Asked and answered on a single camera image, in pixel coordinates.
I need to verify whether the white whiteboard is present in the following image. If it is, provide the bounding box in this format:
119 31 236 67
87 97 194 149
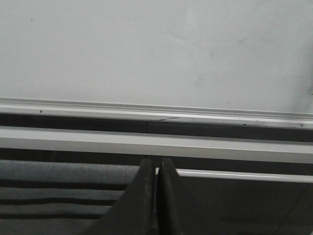
0 0 313 114

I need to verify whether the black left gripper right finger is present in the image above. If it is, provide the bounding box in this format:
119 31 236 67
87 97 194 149
156 159 225 235

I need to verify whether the aluminium whiteboard tray rail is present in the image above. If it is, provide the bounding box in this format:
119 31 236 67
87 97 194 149
0 98 313 130

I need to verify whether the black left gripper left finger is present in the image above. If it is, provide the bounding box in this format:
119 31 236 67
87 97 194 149
84 159 155 235

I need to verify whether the white metal frame rack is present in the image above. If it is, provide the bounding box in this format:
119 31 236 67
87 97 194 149
0 127 313 183

